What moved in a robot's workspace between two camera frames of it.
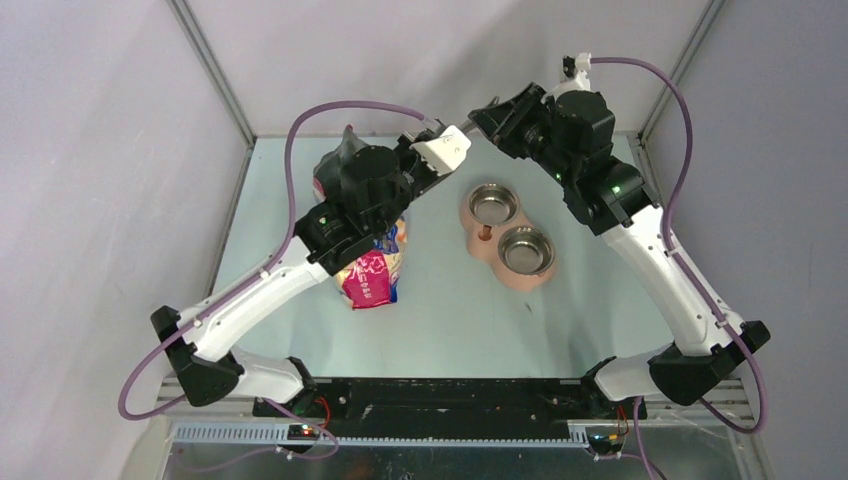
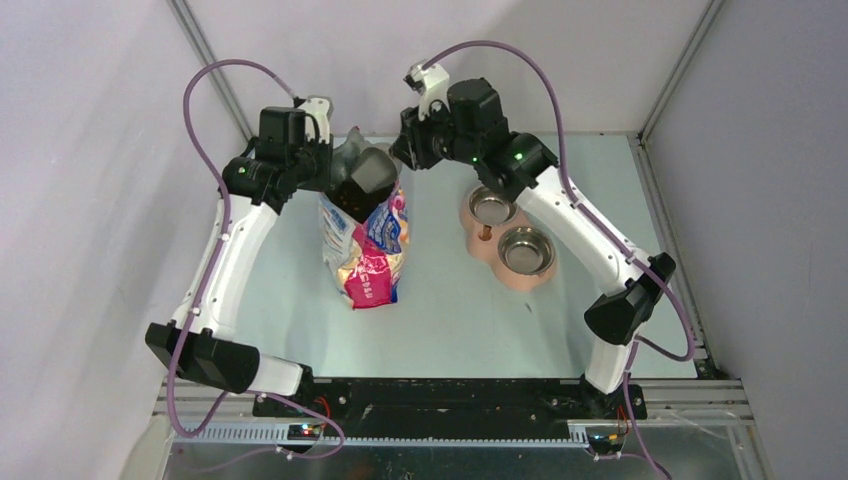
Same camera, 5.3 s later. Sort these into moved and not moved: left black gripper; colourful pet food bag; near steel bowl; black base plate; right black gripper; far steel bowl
Moved: right black gripper; left black gripper
Not moved: far steel bowl; black base plate; near steel bowl; colourful pet food bag
